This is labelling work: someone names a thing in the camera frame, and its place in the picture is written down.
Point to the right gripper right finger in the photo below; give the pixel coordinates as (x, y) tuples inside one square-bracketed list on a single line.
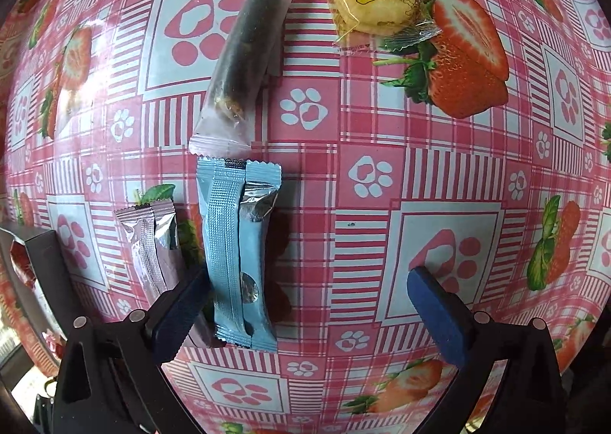
[(530, 397)]

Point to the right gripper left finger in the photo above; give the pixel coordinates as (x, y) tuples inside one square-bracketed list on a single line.
[(111, 378)]

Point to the pink snack bar packet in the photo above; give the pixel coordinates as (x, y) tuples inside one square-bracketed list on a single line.
[(153, 237)]

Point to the light blue snack bar packet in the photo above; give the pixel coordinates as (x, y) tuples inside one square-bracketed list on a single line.
[(236, 198)]

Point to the clear seaweed roll packet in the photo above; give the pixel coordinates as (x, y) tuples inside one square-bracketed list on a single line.
[(227, 118)]

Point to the white black-rimmed storage box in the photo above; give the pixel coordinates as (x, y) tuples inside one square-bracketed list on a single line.
[(37, 295)]

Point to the small red packet in box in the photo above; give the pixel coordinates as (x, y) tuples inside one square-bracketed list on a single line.
[(22, 264)]

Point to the pink strawberry pattern tablecloth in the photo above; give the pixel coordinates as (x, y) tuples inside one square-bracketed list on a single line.
[(480, 154)]

